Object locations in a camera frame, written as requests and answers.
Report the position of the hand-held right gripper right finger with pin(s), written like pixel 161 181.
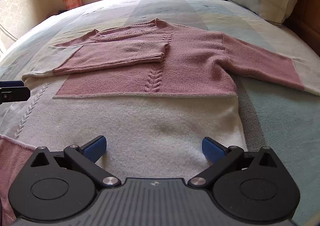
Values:
pixel 212 149

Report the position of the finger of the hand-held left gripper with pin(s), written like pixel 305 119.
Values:
pixel 17 94
pixel 12 84

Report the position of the wooden headboard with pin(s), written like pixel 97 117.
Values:
pixel 307 15

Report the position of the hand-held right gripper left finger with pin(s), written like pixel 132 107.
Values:
pixel 95 148

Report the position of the pink and white knit sweater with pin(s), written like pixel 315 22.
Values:
pixel 162 115

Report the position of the bed with patchwork sheet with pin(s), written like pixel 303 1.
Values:
pixel 275 115

